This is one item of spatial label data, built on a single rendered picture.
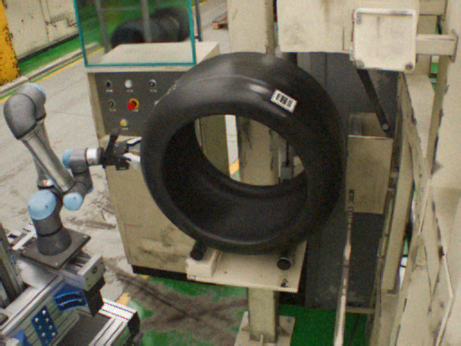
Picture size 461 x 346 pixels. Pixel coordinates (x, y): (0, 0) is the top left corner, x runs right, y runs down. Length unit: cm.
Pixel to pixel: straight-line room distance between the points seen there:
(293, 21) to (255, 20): 66
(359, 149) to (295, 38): 76
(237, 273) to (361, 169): 53
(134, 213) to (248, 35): 131
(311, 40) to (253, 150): 89
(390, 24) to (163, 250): 208
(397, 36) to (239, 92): 55
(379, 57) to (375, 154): 84
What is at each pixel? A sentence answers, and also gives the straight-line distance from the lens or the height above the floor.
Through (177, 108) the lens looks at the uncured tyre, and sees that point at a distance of 125.
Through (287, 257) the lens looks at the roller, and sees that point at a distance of 146.
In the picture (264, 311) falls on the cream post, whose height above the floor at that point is 26.
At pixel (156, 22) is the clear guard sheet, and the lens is 203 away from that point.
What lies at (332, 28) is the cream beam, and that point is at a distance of 84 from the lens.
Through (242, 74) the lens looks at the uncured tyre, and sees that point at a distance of 122.
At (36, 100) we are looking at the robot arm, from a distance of 181.
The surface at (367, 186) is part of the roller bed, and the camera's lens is 162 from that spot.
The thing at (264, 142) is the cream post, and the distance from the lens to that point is 166.
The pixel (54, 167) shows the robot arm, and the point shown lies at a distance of 178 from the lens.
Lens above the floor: 189
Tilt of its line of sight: 30 degrees down
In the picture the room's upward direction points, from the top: 5 degrees counter-clockwise
